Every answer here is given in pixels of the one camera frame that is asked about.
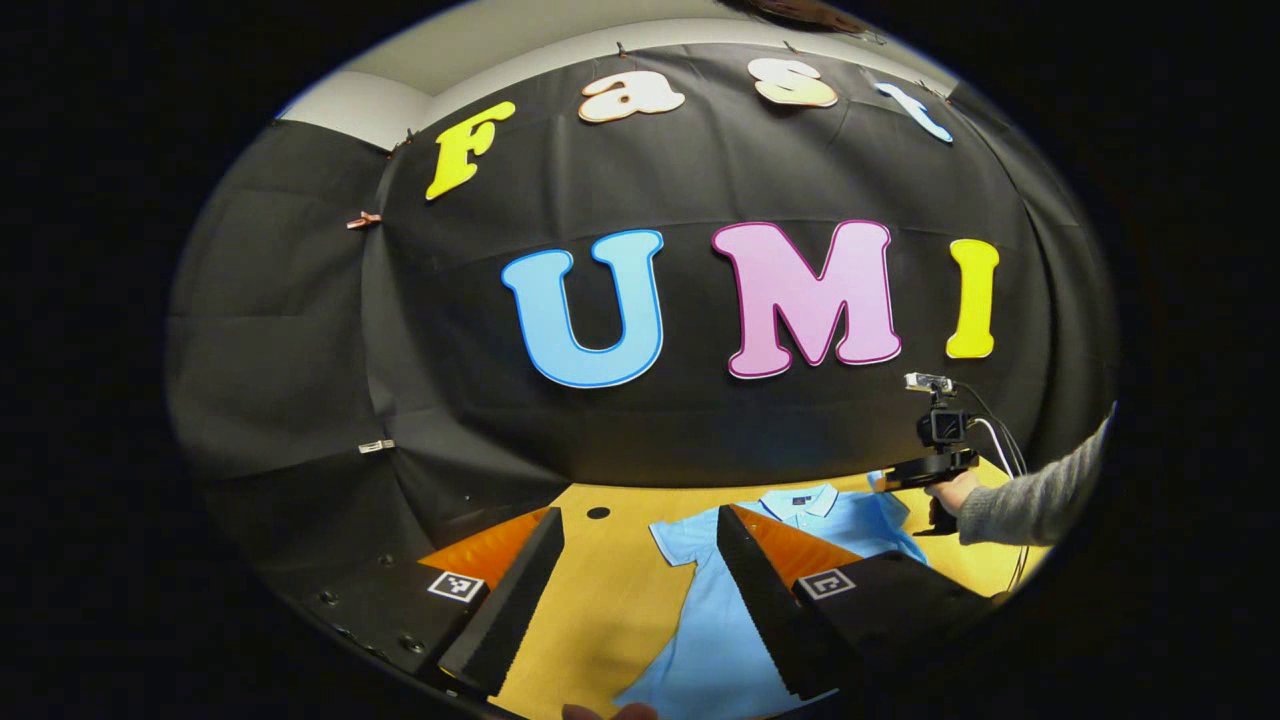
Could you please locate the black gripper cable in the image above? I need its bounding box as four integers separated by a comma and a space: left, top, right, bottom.
955, 382, 1029, 477

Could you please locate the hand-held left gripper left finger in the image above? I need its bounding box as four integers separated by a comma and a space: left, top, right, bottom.
295, 505, 566, 699

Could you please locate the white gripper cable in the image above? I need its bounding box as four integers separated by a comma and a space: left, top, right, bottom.
972, 417, 1031, 593

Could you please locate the light blue T-shirt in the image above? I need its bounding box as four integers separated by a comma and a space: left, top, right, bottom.
615, 470, 931, 720

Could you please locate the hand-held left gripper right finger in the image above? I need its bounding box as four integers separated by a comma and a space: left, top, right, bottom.
715, 503, 1006, 703

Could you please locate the black backdrop cloth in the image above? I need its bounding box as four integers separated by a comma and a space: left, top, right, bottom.
165, 40, 1119, 601

